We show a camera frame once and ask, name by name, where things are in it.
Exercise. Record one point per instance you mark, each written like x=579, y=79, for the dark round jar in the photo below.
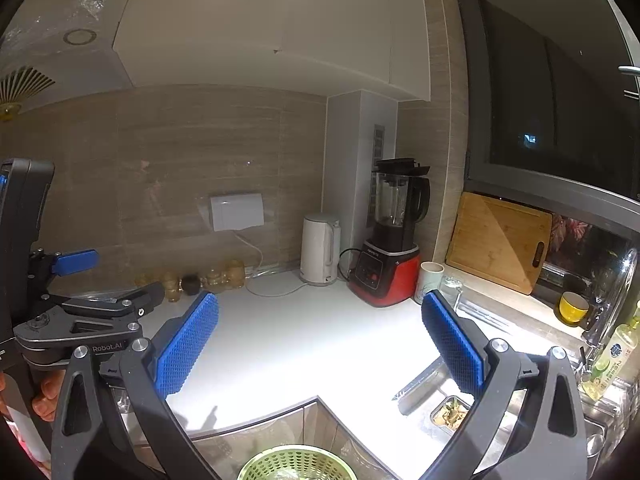
x=190, y=284

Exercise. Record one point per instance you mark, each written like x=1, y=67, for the white electric kettle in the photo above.
x=320, y=250

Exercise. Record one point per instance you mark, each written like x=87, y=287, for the green perforated basket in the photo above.
x=285, y=465

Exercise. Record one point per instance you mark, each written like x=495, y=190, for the clear glass mug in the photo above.
x=451, y=290

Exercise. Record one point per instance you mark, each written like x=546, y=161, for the person's left hand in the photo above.
x=47, y=400

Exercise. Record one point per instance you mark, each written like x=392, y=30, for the white mug with plant print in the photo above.
x=429, y=282

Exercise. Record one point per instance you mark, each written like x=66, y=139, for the metal container with food scraps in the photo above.
x=450, y=415

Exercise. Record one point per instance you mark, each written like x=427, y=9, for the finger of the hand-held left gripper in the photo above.
x=90, y=327
x=75, y=261

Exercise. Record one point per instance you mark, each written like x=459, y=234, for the white wall outlet cover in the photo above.
x=236, y=211

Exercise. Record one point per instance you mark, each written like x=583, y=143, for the amber glass cup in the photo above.
x=212, y=280
x=235, y=274
x=170, y=287

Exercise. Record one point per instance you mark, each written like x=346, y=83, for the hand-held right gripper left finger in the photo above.
x=187, y=345

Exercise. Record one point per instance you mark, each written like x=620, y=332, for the large wooden cutting board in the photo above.
x=495, y=242

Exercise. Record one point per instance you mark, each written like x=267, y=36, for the stainless steel sink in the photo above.
x=420, y=380

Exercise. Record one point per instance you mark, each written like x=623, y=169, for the yellow bowl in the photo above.
x=572, y=308

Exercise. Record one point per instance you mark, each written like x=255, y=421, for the dish soap bottle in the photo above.
x=612, y=360

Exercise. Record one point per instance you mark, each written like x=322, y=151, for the dark window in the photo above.
x=550, y=85

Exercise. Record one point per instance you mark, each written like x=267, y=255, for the red black blender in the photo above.
x=385, y=275

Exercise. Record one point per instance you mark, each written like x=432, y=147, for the chrome faucet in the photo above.
x=617, y=285

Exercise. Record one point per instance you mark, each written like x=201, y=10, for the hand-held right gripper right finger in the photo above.
x=452, y=345

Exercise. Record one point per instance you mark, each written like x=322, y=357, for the round ceiling light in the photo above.
x=80, y=37

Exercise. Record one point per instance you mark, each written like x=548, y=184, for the gold fan shaped lamp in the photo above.
x=22, y=85

